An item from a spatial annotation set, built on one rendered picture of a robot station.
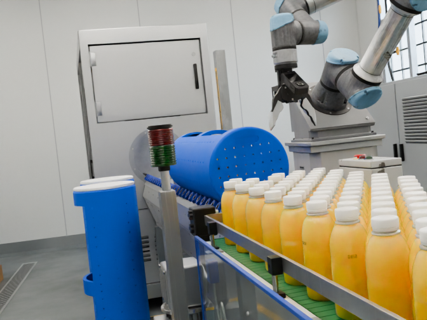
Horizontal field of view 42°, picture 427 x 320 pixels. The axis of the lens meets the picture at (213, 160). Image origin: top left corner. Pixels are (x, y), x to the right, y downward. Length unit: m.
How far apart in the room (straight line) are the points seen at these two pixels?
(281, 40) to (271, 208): 0.65
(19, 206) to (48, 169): 0.55
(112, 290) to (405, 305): 1.85
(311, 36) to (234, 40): 5.39
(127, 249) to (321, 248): 1.60
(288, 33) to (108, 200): 1.16
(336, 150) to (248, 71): 5.03
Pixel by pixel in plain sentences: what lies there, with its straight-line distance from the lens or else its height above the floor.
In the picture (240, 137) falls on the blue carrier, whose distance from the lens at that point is 1.89.
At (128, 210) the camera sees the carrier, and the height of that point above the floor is 0.92.
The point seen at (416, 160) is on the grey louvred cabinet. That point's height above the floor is 0.90.
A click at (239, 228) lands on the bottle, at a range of 1.50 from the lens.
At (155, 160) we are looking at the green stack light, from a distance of 1.35.
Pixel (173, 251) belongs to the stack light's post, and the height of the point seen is 0.95.
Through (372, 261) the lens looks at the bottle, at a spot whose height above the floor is 1.02.
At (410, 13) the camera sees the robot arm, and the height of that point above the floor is 1.54.
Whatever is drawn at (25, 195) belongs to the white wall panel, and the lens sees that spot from 7.07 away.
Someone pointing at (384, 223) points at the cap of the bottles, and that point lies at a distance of 0.84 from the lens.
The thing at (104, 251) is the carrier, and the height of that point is 0.76.
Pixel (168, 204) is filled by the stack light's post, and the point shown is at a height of 1.07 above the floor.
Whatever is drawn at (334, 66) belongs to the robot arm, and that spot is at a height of 1.43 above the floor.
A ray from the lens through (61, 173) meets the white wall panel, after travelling 6.99.
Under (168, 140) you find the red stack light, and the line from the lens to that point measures 1.34.
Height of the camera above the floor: 1.23
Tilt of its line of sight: 3 degrees down
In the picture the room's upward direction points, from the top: 6 degrees counter-clockwise
